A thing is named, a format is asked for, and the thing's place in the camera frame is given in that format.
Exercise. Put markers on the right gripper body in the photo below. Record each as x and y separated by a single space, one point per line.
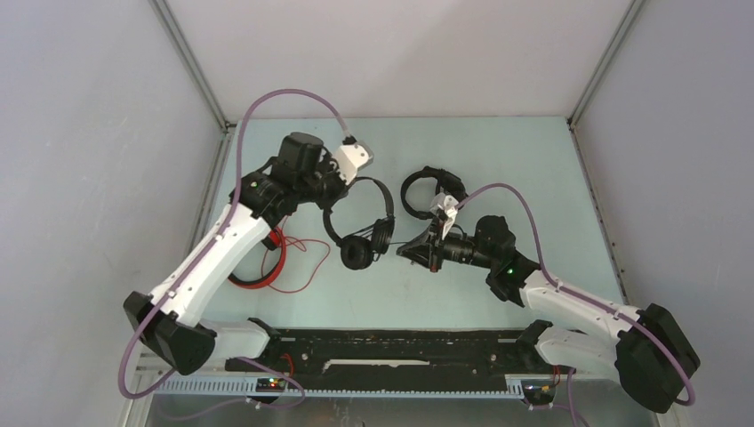
437 247

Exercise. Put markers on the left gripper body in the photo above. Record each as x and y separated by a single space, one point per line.
332 187

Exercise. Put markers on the small black foam headphones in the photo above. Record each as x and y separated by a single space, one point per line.
360 249

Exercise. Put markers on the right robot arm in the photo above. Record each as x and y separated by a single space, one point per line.
644 350

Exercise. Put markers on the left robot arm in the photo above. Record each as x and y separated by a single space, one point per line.
168 319

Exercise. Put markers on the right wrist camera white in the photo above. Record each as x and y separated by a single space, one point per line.
445 208

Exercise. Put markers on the black mounting rail base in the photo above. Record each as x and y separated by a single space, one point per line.
400 360

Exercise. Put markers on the left aluminium corner post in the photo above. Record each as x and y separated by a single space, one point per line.
181 45

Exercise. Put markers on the aluminium corner post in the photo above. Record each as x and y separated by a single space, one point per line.
606 59
181 45

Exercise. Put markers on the right aluminium corner post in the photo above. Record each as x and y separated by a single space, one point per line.
606 59

